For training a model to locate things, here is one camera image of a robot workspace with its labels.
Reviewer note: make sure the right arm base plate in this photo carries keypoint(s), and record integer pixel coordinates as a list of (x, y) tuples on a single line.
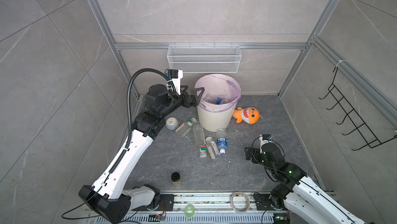
[(267, 202)]

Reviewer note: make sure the black wire hook rack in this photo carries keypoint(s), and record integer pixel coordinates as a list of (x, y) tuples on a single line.
[(351, 113)]

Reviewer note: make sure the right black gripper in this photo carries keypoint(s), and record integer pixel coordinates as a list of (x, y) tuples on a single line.
[(256, 152)]

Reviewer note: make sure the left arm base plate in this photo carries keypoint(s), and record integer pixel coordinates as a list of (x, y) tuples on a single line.
[(165, 201)]

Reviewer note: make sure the cream ribbed waste bin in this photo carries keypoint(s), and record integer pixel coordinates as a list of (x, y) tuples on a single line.
[(213, 117)]

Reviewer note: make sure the white wire mesh basket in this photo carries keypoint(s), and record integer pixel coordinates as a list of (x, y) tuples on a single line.
[(204, 58)]

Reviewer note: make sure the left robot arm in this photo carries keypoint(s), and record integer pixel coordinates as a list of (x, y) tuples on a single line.
[(105, 196)]

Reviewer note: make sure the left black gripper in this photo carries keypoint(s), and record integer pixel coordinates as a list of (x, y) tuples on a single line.
[(186, 103)]

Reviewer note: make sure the orange shark plush toy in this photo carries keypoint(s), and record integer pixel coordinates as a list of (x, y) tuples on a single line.
[(249, 115)]

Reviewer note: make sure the roll of clear tape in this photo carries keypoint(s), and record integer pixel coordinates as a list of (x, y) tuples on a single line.
[(240, 203)]

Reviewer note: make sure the blue label bottle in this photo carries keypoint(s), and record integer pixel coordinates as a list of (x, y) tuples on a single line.
[(219, 101), (221, 141)]

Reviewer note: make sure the pink plastic bin liner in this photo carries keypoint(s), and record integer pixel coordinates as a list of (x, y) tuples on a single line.
[(220, 85)]

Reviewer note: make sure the green tape roll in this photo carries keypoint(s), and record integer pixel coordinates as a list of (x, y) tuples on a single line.
[(189, 211)]

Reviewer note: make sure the brown jar black lid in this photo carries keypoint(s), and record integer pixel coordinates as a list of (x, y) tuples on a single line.
[(176, 179)]

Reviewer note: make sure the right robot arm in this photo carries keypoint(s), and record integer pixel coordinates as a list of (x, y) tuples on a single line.
[(296, 191)]

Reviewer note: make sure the tall clear green-cap bottle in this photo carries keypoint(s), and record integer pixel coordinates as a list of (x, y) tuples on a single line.
[(200, 139)]

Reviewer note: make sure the small round white clock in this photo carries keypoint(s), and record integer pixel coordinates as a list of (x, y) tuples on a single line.
[(172, 123)]

